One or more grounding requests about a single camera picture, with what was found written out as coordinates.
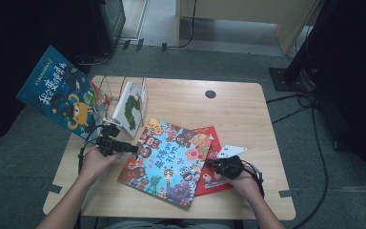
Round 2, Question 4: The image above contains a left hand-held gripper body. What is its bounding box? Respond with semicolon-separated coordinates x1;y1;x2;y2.
95;118;122;157

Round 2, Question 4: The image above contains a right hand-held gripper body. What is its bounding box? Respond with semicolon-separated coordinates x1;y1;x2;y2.
214;144;249;180

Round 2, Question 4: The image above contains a red picture book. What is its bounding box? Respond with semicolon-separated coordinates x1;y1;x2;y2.
192;125;248;198

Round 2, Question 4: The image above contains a white caterpillar picture book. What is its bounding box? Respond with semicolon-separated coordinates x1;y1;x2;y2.
111;80;148;140

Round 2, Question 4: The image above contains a light blue many-monsters picture book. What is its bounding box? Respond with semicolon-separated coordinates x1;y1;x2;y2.
116;117;215;211

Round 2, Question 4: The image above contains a clear acrylic book rack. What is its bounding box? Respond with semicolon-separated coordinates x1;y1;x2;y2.
89;74;149;129

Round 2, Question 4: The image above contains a dark blue monster picture book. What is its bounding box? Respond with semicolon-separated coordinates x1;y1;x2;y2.
15;44;110;141

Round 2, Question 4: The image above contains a person's right hand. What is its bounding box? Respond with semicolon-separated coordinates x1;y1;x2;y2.
224;171;264;200

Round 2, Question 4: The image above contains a person's left hand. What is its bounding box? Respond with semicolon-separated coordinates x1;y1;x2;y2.
78;147;126;185

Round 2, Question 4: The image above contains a person's grey clothing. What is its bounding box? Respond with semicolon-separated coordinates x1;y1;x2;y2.
103;219;236;229

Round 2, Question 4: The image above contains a dark cabinet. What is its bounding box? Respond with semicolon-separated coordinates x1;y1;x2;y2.
89;0;127;55

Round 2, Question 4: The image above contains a beige wooden furniture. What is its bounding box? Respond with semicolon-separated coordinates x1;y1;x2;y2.
175;0;322;57

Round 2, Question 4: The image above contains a left hand-held gripper black cable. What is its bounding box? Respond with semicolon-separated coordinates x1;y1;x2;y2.
77;124;105;174

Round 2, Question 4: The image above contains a hand-held gripper black cable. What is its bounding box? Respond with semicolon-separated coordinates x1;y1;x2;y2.
240;159;266;198
77;124;105;174

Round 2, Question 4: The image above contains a right hand-held gripper black cable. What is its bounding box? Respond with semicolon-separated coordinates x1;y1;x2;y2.
240;159;266;198

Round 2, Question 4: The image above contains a grey looped floor cable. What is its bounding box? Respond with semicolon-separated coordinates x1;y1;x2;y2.
75;52;112;67

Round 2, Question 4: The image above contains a black floor cable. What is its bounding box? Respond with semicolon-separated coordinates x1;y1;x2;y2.
265;91;330;227

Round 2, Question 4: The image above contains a black stand base plate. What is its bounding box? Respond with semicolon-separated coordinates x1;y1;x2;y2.
268;66;317;94

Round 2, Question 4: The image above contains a thin black hanging cable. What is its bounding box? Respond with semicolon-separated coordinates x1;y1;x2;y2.
176;0;198;50

